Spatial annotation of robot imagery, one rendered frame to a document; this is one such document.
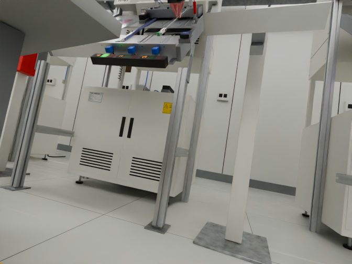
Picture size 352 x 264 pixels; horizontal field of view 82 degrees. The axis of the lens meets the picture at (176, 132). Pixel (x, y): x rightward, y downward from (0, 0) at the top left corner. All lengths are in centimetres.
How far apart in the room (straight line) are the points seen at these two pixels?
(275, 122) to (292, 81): 55
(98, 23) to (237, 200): 71
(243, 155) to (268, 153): 195
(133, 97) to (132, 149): 31
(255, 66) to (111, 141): 86
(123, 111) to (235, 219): 83
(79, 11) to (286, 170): 261
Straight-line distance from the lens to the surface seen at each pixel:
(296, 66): 307
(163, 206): 82
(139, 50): 96
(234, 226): 85
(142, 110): 120
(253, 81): 87
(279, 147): 278
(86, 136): 137
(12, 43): 74
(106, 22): 56
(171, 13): 145
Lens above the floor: 31
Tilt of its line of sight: 5 degrees up
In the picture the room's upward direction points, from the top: 9 degrees clockwise
